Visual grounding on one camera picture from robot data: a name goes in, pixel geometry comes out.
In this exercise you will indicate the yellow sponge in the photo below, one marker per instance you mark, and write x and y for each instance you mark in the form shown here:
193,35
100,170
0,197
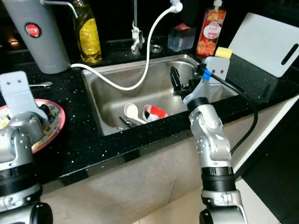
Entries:
224,52

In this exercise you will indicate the clear plastic container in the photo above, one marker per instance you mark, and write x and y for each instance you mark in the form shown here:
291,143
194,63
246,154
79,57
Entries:
180,39

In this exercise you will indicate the metal cutlery piece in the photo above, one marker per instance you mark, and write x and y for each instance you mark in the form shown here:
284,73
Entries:
126,122

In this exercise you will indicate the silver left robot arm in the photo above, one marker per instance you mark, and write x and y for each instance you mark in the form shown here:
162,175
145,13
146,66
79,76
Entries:
16,154

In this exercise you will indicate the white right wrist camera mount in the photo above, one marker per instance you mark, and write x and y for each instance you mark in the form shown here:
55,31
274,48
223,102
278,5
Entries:
219,65

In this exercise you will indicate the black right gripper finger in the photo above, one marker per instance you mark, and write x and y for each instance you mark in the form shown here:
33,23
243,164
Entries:
174,77
180,82

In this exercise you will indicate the stainless steel sink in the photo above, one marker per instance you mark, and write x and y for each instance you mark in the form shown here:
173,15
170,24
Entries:
154,91

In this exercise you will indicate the red peach soap bottle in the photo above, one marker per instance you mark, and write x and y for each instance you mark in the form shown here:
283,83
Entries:
211,32

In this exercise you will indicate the white cutting board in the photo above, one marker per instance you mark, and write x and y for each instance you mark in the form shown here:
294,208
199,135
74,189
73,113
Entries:
264,42

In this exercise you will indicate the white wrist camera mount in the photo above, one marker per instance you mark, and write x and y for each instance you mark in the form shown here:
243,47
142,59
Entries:
18,93
219,65

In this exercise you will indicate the chrome faucet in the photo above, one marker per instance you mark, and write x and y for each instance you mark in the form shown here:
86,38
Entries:
136,18

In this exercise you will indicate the yellow liquid bottle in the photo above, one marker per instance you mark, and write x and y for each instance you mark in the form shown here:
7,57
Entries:
89,39

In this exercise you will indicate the red and white cup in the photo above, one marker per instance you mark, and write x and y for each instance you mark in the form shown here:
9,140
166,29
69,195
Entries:
156,112

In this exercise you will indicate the pink plate with orange print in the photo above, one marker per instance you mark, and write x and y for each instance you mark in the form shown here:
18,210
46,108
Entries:
57,123

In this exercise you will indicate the metal spoon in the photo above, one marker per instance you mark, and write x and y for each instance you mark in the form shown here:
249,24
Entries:
44,84

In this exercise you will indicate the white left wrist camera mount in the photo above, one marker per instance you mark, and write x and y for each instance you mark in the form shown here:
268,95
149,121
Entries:
18,93

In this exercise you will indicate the grey cylinder with red label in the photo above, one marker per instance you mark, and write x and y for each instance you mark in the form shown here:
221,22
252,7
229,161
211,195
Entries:
42,46

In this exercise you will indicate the white spoon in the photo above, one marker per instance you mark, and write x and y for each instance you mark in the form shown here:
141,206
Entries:
131,112

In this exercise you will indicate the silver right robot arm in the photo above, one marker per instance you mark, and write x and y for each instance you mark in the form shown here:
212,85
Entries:
212,140

